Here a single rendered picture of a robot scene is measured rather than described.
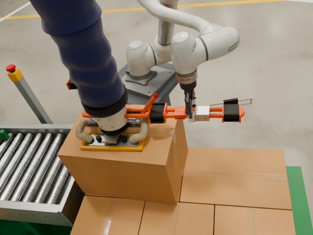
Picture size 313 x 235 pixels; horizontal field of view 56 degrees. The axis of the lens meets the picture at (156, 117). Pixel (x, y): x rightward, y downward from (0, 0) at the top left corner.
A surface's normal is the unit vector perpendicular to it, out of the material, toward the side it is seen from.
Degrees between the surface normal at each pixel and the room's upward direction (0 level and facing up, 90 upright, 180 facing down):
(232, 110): 0
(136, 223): 0
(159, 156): 0
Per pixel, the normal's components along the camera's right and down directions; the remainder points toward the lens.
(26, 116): -0.18, -0.69
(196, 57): 0.39, 0.56
